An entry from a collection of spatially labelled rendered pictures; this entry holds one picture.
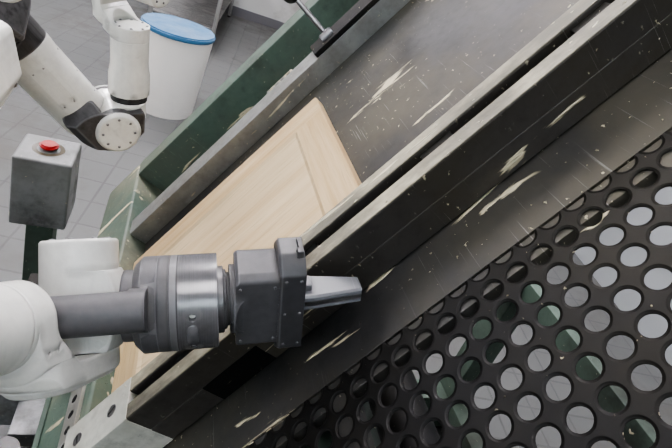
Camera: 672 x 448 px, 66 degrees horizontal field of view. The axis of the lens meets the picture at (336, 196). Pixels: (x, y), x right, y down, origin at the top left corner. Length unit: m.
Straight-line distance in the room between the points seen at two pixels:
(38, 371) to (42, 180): 0.92
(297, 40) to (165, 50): 2.54
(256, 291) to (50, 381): 0.17
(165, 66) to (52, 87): 2.79
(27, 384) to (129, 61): 0.66
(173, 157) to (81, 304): 0.90
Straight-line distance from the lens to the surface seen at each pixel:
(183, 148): 1.31
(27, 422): 1.04
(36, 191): 1.35
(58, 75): 0.98
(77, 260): 0.49
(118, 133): 1.01
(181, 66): 3.75
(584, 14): 0.57
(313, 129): 0.85
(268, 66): 1.24
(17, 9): 0.94
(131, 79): 1.01
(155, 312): 0.47
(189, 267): 0.48
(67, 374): 0.46
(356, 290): 0.52
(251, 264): 0.48
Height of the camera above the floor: 1.59
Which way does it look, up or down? 27 degrees down
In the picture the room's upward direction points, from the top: 21 degrees clockwise
